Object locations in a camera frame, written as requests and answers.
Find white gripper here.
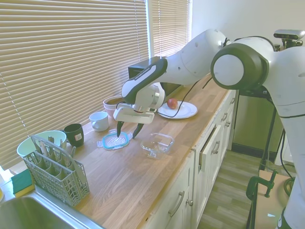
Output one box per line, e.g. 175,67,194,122
113,102,155,139

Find clear lid with teal seal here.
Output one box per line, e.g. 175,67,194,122
96,128,133,151

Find pink bowl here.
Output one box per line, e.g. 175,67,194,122
104,106,120,119

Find white mug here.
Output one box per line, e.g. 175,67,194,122
89,111,110,132

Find red apple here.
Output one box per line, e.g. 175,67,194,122
167,98,179,110

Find black cup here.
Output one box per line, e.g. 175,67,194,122
61,123,85,147

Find black microwave oven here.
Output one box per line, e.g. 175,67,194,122
128,56,183,96

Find white plate with gold rim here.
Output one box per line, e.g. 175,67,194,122
157,101,198,119

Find grey plastic cutlery basket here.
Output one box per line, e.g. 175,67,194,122
23,135,91,207

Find wide beige window blind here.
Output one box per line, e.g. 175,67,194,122
0,0,150,173

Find white kitchen base cabinet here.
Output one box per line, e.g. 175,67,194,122
142,88,239,229

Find mint green bowl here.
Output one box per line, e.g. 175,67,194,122
16,130,67,166

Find narrow beige window blind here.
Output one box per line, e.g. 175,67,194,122
151,0,193,58

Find green and yellow sponge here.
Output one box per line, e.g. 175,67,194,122
10,169,36,198

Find stainless steel dishwasher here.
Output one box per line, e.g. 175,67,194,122
232,85,284,154

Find stainless steel sink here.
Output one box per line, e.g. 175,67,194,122
0,194,106,229

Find green metal clamp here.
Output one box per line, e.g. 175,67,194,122
246,168,279,202

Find wooden robot mounting board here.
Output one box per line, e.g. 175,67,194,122
258,169,297,208

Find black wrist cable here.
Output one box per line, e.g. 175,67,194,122
158,75,216,119

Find white-handled utensil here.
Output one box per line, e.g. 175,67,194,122
38,140,50,156

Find green coiled cable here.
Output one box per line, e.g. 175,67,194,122
283,177,296,197

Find grey exterior camera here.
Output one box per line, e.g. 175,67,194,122
273,29,305,41

